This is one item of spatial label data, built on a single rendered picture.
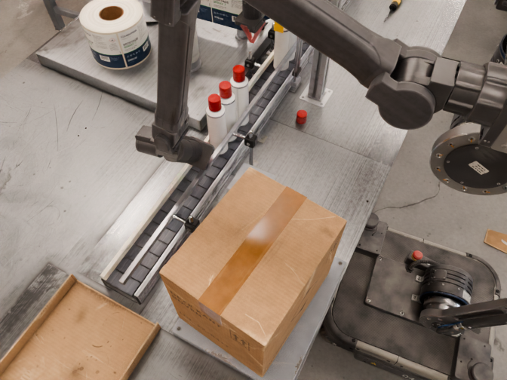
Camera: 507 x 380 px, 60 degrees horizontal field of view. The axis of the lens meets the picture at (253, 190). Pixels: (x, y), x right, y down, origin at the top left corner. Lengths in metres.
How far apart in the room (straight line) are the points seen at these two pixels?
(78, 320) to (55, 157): 0.53
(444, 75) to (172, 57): 0.44
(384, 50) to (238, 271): 0.46
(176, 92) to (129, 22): 0.69
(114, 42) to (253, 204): 0.82
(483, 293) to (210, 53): 1.37
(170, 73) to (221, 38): 0.83
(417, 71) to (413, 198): 1.73
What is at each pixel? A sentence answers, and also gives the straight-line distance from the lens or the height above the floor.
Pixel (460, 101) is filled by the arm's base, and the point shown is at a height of 1.45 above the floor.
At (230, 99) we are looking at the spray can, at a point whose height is 1.05.
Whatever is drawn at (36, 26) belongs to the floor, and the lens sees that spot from 3.54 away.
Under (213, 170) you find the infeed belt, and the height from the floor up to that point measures 0.88.
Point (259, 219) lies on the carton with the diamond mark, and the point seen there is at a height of 1.12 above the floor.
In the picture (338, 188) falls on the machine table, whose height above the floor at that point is 0.83.
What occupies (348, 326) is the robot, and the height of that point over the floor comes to 0.24.
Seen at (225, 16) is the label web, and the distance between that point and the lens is 1.63.
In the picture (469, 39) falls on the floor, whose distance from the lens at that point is 3.41.
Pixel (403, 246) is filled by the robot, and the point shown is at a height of 0.24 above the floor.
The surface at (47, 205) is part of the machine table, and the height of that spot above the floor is 0.83.
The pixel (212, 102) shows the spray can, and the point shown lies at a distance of 1.14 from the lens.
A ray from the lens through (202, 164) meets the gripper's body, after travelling 1.13.
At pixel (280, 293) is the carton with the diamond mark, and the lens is 0.83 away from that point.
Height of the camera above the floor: 1.89
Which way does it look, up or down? 56 degrees down
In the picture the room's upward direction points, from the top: straight up
